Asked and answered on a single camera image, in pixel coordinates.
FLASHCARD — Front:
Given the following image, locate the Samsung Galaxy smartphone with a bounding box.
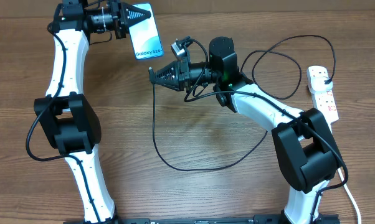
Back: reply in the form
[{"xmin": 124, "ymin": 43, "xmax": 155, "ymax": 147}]
[{"xmin": 130, "ymin": 2, "xmax": 164, "ymax": 60}]

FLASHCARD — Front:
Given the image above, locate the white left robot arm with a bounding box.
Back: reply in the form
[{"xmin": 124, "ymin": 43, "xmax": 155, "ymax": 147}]
[{"xmin": 26, "ymin": 1, "xmax": 154, "ymax": 223}]

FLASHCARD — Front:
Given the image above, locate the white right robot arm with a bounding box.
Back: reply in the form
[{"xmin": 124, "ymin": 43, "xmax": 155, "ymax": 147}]
[{"xmin": 149, "ymin": 37, "xmax": 345, "ymax": 223}]

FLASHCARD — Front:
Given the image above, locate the white charger plug adapter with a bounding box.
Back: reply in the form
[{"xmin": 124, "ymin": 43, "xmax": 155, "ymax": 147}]
[{"xmin": 308, "ymin": 76, "xmax": 333, "ymax": 94}]

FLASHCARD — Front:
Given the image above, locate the white power strip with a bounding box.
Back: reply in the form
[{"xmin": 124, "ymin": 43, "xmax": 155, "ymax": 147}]
[{"xmin": 306, "ymin": 65, "xmax": 339, "ymax": 129}]

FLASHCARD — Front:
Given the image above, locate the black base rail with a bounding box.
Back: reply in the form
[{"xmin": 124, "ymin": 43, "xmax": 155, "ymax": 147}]
[{"xmin": 62, "ymin": 213, "xmax": 341, "ymax": 224}]

